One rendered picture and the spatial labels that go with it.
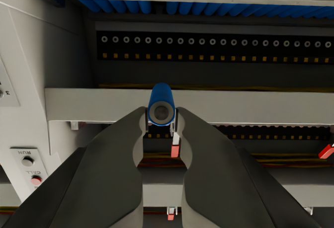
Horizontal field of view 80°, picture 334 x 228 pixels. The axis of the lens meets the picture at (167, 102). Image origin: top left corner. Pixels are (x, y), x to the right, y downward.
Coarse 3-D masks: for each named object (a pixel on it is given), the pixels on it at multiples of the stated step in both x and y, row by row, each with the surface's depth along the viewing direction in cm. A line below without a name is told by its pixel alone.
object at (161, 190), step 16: (144, 160) 50; (160, 160) 51; (176, 160) 54; (272, 160) 50; (288, 160) 50; (304, 160) 50; (320, 160) 50; (144, 176) 46; (160, 176) 46; (176, 176) 46; (288, 176) 47; (304, 176) 47; (320, 176) 47; (144, 192) 37; (160, 192) 37; (176, 192) 37; (304, 192) 38; (320, 192) 38; (176, 208) 39; (304, 208) 41
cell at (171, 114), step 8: (160, 88) 16; (168, 88) 17; (152, 96) 14; (160, 96) 13; (168, 96) 14; (152, 104) 13; (160, 104) 13; (168, 104) 13; (152, 112) 13; (160, 112) 12; (168, 112) 13; (152, 120) 13; (160, 120) 13; (168, 120) 13
